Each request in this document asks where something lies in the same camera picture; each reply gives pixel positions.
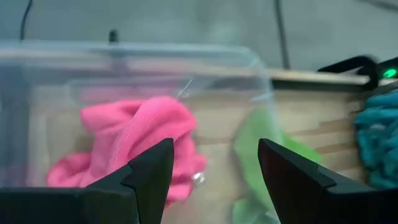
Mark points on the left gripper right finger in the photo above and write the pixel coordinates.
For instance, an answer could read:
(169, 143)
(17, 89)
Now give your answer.
(289, 177)

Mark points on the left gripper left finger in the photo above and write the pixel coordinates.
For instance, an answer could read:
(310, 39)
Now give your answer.
(149, 174)

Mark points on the pink microfiber towel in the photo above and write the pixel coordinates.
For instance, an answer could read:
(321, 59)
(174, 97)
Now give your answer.
(186, 174)
(143, 121)

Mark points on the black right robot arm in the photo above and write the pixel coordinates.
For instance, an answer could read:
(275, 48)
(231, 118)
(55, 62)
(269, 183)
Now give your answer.
(370, 67)

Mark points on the green microfiber towel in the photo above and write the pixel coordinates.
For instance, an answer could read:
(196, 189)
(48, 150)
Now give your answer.
(255, 137)

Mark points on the clear plastic bin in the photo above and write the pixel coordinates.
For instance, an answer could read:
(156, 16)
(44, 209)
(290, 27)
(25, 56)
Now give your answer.
(62, 71)

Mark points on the black aluminium table frame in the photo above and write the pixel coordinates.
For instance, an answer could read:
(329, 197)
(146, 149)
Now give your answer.
(311, 84)

